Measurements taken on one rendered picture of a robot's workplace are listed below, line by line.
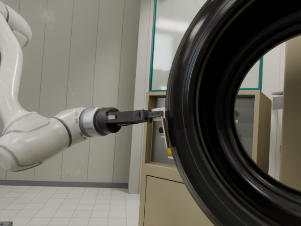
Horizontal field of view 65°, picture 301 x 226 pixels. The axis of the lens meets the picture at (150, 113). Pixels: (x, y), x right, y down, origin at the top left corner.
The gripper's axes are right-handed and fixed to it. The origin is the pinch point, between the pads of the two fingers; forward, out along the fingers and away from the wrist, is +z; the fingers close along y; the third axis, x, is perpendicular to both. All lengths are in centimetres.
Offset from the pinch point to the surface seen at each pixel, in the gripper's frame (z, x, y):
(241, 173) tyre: 13.2, 16.1, 14.6
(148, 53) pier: -159, -123, 242
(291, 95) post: 25.8, -3.8, 26.4
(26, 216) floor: -232, 82, 94
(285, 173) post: 22.3, 17.5, 26.4
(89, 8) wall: -239, -206, 201
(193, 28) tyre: 13.1, -13.4, -11.2
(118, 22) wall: -207, -183, 231
